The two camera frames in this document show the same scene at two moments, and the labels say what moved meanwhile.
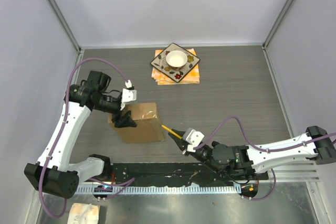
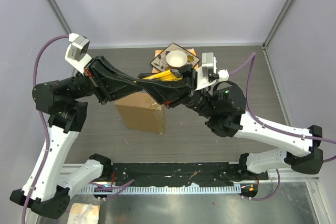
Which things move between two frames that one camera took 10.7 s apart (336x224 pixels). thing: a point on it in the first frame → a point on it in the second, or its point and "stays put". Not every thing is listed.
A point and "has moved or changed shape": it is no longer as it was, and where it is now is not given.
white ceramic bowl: x=176 y=60 stays put
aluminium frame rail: x=301 y=171 stays put
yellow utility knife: x=172 y=131 → x=167 y=75
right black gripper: x=181 y=144 → x=173 y=97
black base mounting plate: x=180 y=173 stays put
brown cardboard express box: x=148 y=128 has moved or changed shape
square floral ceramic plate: x=160 y=63 stays put
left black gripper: x=123 y=121 → x=100 y=71
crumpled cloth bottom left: x=83 y=213 stays put
